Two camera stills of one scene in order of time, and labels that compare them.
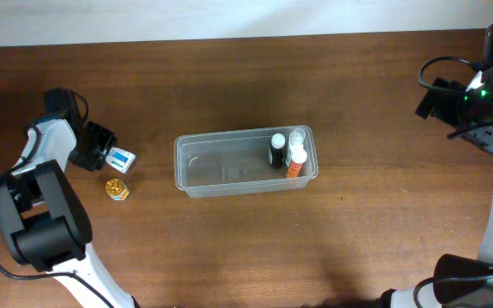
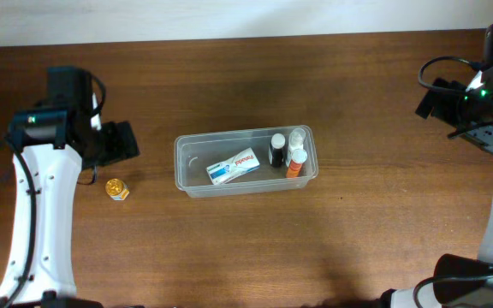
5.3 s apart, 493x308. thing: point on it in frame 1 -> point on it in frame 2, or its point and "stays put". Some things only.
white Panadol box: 120,159 -> 234,167
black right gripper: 444,103 stays put
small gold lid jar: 116,190 stays put
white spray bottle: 295,142 stays put
